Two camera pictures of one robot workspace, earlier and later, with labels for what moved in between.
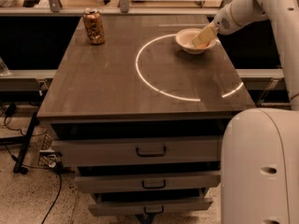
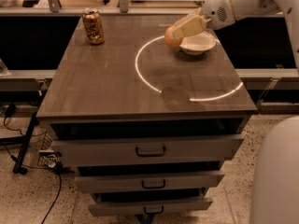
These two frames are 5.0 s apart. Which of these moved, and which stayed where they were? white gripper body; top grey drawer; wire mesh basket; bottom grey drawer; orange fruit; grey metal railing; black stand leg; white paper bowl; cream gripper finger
Moved: white gripper body; cream gripper finger; orange fruit
Stayed: grey metal railing; bottom grey drawer; wire mesh basket; black stand leg; top grey drawer; white paper bowl
